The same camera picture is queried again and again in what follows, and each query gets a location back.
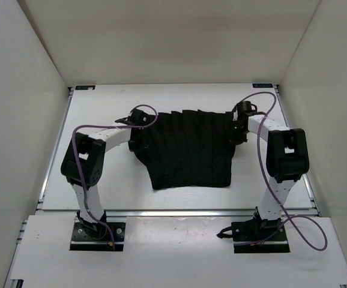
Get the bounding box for left blue corner label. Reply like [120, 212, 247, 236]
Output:
[75, 85, 95, 91]

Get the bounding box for blue corner label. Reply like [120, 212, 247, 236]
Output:
[75, 85, 95, 91]
[252, 83, 274, 89]

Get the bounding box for right blue corner label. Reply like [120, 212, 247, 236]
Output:
[252, 83, 274, 89]

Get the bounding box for aluminium table rail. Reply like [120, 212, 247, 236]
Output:
[35, 208, 318, 217]

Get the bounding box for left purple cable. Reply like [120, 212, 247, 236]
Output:
[71, 104, 158, 250]

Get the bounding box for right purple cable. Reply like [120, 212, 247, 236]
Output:
[236, 91, 328, 251]

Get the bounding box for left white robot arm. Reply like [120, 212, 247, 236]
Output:
[61, 104, 158, 247]

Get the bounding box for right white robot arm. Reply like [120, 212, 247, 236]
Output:
[229, 101, 309, 240]

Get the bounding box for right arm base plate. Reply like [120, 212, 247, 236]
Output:
[217, 219, 291, 254]

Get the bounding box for purple cable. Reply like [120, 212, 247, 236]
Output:
[71, 104, 158, 250]
[236, 91, 328, 251]

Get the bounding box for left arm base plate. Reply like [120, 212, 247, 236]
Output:
[70, 217, 126, 252]

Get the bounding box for black pleated skirt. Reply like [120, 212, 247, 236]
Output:
[134, 110, 235, 190]

